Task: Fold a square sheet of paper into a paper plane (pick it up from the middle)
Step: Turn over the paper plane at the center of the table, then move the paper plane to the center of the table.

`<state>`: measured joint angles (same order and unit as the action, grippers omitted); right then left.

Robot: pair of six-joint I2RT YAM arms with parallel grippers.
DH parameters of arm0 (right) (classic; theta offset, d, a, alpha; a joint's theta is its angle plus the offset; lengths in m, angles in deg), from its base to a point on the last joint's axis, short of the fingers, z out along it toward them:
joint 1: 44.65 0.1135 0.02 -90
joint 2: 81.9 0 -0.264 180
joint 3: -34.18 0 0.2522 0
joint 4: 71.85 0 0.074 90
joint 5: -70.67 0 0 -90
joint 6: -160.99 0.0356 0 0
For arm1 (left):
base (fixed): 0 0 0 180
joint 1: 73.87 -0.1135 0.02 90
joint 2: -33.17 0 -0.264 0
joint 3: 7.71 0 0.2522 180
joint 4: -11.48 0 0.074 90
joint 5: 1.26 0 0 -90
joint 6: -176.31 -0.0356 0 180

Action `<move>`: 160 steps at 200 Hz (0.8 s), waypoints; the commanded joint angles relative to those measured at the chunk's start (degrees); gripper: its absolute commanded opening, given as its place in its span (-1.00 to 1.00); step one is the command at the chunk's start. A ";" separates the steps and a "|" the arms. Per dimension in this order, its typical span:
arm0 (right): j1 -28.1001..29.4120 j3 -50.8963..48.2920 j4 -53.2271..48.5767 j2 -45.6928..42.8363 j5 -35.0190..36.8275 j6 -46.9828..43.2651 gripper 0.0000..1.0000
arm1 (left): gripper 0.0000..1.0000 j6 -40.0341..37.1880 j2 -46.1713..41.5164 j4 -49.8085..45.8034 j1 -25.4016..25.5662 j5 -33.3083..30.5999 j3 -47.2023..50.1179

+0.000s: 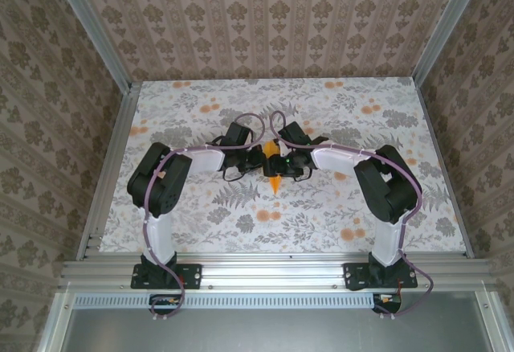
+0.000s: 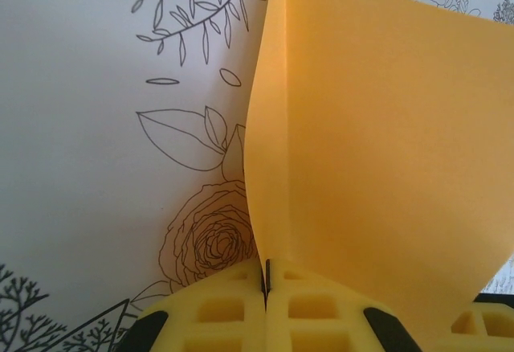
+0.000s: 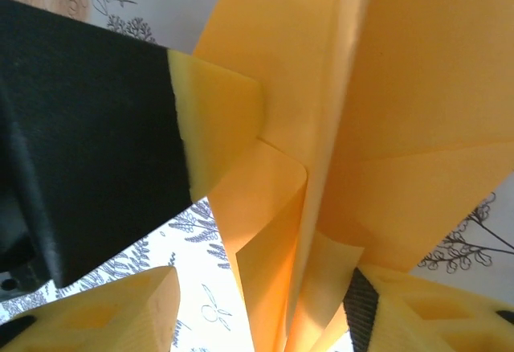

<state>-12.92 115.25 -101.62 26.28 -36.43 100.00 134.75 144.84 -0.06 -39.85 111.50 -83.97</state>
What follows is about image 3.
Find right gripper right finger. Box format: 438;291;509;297
343;263;514;352

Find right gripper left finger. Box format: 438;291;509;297
0;265;181;352

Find orange paper sheet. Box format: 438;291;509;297
192;0;514;352

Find floral patterned table cover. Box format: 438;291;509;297
0;0;514;352

